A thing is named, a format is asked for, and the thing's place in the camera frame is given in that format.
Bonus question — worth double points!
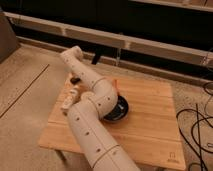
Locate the black eraser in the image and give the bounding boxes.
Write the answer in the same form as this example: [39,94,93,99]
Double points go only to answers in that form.
[70,78,81,84]

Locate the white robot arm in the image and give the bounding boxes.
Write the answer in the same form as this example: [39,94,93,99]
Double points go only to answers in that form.
[60,46,140,171]

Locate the orange marker pen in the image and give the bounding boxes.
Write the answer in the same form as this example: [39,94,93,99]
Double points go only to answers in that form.
[113,79,119,92]

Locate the black bowl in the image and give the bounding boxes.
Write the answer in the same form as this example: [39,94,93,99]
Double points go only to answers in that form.
[104,95,129,122]

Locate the white plastic bottle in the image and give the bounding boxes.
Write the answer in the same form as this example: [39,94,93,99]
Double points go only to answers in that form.
[61,85,80,115]

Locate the wooden table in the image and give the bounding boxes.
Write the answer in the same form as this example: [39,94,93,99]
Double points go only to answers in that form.
[37,71,187,171]

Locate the white metal rail frame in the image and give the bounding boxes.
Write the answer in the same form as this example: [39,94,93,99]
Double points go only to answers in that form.
[3,11,213,68]

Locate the black floor cables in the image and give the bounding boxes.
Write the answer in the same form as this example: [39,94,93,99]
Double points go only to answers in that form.
[175,81,213,171]

